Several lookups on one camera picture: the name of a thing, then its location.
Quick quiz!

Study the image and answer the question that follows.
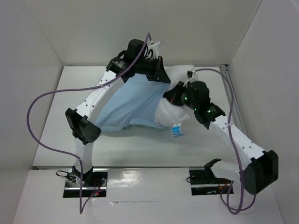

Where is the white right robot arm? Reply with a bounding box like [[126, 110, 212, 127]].
[[163, 81, 278, 195]]

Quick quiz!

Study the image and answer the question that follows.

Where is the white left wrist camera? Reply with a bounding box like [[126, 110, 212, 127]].
[[146, 41, 165, 59]]

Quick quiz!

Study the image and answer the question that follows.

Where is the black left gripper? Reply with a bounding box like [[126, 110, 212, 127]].
[[135, 56, 171, 84]]

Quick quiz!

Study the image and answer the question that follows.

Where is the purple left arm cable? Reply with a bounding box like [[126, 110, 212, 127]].
[[26, 32, 152, 214]]

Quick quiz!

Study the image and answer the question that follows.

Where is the white pillow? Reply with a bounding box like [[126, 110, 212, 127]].
[[154, 65, 194, 128]]

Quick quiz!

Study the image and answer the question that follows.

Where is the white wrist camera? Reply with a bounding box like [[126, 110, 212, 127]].
[[183, 70, 198, 87], [146, 41, 165, 59]]

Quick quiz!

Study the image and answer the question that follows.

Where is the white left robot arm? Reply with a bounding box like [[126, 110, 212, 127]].
[[65, 39, 171, 186]]

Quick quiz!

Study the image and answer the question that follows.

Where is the light blue green pillowcase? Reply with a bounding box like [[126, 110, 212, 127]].
[[95, 74, 169, 132]]

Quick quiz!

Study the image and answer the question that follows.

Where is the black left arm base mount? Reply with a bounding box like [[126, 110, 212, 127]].
[[56, 168, 108, 198]]

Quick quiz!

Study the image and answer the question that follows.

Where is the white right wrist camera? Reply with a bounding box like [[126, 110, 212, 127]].
[[183, 70, 198, 87]]

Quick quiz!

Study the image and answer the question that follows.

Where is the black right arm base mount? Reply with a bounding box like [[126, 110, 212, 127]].
[[186, 159, 231, 196]]

